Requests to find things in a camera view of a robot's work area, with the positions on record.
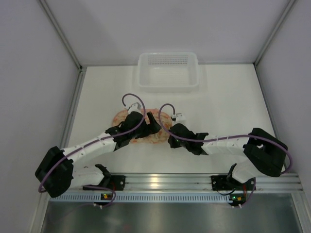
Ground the pink mesh bra laundry bag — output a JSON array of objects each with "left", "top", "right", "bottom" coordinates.
[{"left": 112, "top": 108, "right": 173, "bottom": 144}]

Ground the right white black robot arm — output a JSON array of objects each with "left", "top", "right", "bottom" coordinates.
[{"left": 168, "top": 123, "right": 288, "bottom": 188}]

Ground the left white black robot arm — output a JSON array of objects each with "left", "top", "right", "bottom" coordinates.
[{"left": 35, "top": 112, "right": 161, "bottom": 198}]

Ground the white plastic basket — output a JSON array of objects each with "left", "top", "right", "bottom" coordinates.
[{"left": 137, "top": 52, "right": 202, "bottom": 93}]

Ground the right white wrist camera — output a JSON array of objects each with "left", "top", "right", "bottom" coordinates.
[{"left": 171, "top": 113, "right": 186, "bottom": 124}]

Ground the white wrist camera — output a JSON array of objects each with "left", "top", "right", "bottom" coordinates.
[
  {"left": 171, "top": 113, "right": 186, "bottom": 124},
  {"left": 127, "top": 102, "right": 141, "bottom": 114}
]

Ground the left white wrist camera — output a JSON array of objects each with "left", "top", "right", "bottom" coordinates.
[{"left": 127, "top": 102, "right": 141, "bottom": 114}]

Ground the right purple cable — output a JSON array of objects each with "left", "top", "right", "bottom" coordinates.
[{"left": 158, "top": 103, "right": 294, "bottom": 207}]

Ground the purple cable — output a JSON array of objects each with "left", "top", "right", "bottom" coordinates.
[
  {"left": 158, "top": 103, "right": 294, "bottom": 207},
  {"left": 38, "top": 94, "right": 146, "bottom": 207}
]

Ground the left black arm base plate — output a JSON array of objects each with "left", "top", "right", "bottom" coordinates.
[{"left": 83, "top": 175, "right": 126, "bottom": 191}]

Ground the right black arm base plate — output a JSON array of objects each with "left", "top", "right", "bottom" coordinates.
[{"left": 211, "top": 175, "right": 255, "bottom": 192}]

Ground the aluminium mounting rail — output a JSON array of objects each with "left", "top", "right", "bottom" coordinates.
[{"left": 40, "top": 172, "right": 302, "bottom": 193}]

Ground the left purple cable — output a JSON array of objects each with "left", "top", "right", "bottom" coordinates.
[{"left": 38, "top": 94, "right": 146, "bottom": 207}]

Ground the white slotted cable duct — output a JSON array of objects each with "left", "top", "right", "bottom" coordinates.
[{"left": 50, "top": 193, "right": 232, "bottom": 203}]

